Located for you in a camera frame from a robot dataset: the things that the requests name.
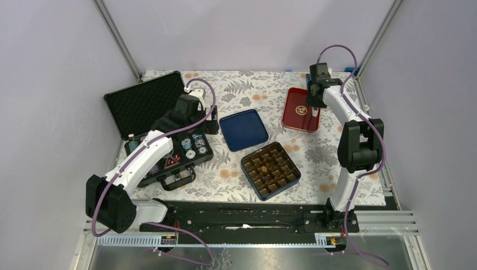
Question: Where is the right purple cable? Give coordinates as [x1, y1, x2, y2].
[316, 44, 392, 270]

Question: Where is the black poker chip case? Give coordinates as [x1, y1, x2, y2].
[103, 71, 213, 191]

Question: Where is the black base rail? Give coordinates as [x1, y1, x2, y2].
[127, 199, 361, 246]

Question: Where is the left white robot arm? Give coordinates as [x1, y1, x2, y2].
[85, 88, 218, 237]

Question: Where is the blue corner bracket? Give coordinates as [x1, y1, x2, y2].
[344, 67, 360, 76]

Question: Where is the blue chocolate tin box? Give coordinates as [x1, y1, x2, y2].
[240, 142, 302, 201]

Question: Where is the red triangle card box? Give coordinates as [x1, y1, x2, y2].
[164, 155, 181, 169]

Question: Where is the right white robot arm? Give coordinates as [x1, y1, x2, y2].
[306, 62, 384, 232]

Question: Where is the red square tray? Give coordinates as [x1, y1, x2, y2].
[282, 88, 321, 133]

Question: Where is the blue tin lid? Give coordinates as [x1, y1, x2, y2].
[219, 109, 269, 152]

